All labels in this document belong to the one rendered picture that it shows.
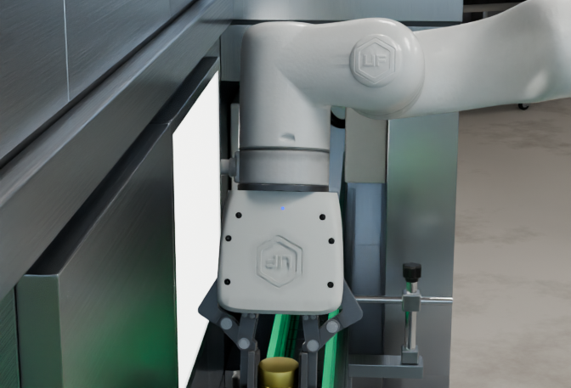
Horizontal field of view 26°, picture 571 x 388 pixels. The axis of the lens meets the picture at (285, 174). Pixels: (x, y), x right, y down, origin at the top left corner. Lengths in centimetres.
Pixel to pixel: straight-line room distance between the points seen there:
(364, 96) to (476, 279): 387
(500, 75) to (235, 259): 27
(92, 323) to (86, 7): 27
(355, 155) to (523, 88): 106
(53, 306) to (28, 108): 14
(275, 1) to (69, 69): 98
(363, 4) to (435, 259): 43
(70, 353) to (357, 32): 33
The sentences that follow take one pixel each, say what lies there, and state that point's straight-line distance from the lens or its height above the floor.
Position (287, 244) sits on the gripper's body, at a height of 129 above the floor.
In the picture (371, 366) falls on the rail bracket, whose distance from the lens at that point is 184.
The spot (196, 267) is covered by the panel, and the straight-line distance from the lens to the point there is 152.
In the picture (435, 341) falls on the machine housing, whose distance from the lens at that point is 207.
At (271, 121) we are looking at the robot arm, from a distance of 98.
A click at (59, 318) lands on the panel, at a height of 129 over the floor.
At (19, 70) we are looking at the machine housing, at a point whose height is 145.
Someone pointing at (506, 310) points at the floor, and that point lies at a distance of 452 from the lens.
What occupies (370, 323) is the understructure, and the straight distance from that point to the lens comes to 230.
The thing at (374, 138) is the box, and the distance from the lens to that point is 206.
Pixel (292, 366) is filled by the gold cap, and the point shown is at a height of 119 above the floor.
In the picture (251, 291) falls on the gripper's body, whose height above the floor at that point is 125.
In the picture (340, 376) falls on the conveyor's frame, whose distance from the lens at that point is 175.
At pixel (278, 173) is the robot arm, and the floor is 134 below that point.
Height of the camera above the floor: 159
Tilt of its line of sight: 15 degrees down
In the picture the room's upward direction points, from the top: straight up
